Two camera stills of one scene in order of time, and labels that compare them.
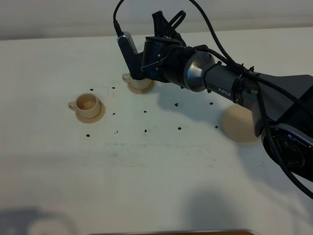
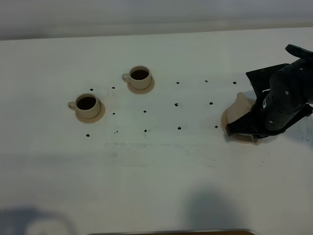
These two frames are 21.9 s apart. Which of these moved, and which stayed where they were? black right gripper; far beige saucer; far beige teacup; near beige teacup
Moved: black right gripper
Stayed: far beige saucer; near beige teacup; far beige teacup
